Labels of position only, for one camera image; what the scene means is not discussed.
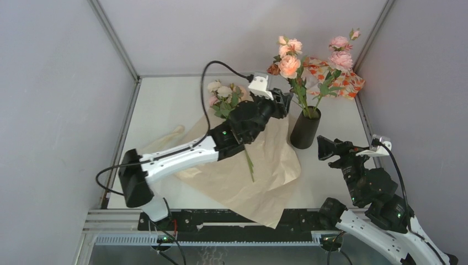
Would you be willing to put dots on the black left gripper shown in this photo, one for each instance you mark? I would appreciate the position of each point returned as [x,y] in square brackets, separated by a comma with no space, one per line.
[282,100]

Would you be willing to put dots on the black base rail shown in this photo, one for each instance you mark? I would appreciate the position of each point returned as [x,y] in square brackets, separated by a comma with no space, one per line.
[226,226]

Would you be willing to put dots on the peach rose flower stem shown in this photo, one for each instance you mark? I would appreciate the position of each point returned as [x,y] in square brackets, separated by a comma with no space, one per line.
[290,66]

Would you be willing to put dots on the cream ribbon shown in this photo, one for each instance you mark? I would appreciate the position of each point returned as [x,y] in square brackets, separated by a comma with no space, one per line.
[164,142]

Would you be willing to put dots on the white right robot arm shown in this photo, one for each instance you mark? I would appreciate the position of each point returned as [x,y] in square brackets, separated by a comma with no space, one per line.
[392,227]

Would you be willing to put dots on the orange floral cloth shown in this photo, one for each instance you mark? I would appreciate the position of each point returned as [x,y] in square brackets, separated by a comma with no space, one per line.
[316,71]

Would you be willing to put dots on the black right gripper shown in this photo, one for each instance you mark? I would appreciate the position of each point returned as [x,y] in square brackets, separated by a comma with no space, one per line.
[344,149]

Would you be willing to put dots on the pink white flower bouquet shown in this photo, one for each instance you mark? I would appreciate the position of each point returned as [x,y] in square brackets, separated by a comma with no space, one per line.
[224,99]

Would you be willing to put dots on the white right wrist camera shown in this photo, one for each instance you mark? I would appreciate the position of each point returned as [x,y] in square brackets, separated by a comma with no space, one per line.
[380,146]

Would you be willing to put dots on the dark brown vase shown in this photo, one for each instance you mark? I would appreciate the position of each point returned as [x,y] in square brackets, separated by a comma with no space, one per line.
[304,131]

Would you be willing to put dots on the orange wrapping paper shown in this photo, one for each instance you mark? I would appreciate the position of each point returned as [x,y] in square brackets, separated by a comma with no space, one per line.
[256,183]

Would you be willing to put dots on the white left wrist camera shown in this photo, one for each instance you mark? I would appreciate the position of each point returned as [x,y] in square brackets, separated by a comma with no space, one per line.
[259,85]

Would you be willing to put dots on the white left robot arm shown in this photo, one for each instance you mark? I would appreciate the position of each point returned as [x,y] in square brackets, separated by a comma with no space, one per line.
[138,171]

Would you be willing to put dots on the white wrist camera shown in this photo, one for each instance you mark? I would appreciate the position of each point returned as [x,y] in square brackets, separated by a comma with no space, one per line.
[380,146]
[259,85]

